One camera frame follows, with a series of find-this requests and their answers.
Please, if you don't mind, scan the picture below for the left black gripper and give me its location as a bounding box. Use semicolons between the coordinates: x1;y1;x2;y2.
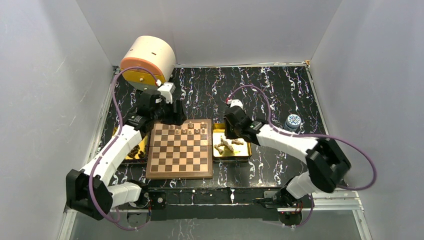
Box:
151;97;187;126

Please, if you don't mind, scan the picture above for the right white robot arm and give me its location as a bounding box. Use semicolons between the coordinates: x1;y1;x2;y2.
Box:
224;105;352;207

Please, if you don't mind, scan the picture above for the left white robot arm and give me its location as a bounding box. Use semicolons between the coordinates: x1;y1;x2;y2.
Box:
65;90;187;221

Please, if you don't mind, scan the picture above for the pile of light pieces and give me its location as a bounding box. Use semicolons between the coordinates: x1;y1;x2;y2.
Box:
213;138;245;155

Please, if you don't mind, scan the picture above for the gold tin with light pieces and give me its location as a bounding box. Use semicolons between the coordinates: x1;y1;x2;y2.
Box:
212;123;252;162

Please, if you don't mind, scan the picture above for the gold tin with dark pieces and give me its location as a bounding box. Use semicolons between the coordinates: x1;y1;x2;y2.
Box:
122;135;150;165

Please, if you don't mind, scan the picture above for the wooden chessboard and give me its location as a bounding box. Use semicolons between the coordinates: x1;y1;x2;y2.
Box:
145;119;213;180

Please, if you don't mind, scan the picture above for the small blue white jar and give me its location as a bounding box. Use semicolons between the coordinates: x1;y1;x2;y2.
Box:
283;114;302;132

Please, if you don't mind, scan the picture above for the round cream drawer box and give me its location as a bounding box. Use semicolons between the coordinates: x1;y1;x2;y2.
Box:
120;35;176;91

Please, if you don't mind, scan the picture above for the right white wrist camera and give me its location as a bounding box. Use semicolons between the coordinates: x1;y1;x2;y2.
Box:
226;99;244;109

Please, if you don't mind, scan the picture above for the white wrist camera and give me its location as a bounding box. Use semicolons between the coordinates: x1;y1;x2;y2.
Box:
226;99;244;109
157;82;176;104

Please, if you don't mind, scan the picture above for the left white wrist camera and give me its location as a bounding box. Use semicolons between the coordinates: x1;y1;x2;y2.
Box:
157;82;176;104

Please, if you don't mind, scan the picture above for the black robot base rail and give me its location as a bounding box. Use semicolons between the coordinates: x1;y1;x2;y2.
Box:
125;187;316;229

